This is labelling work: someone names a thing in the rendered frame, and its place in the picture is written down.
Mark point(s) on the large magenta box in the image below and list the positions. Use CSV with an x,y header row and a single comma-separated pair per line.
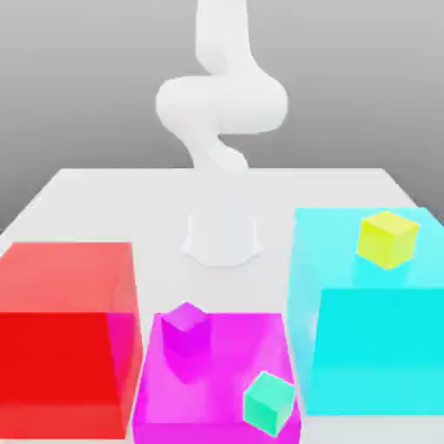
x,y
222,364

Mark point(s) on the small green cube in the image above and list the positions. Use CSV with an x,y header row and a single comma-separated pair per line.
x,y
267,404

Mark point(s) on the large cyan box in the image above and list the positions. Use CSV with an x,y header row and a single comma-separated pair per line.
x,y
374,347

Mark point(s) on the small yellow cube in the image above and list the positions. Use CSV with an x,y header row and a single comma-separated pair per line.
x,y
386,239

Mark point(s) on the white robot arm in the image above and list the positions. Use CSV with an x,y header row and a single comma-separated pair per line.
x,y
222,104

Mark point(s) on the small magenta cube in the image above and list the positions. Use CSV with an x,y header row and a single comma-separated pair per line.
x,y
185,333

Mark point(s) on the large red box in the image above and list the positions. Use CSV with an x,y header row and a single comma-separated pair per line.
x,y
59,364

